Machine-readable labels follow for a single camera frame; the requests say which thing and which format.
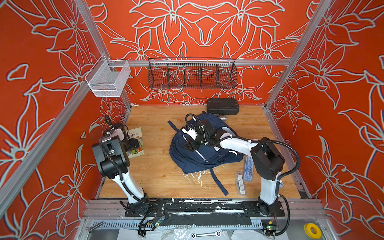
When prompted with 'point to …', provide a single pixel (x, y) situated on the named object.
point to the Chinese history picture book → (136, 133)
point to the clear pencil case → (240, 183)
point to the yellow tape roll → (313, 230)
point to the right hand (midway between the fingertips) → (183, 141)
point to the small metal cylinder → (223, 118)
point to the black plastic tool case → (223, 106)
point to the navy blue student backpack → (189, 160)
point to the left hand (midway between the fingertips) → (128, 149)
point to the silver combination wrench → (217, 233)
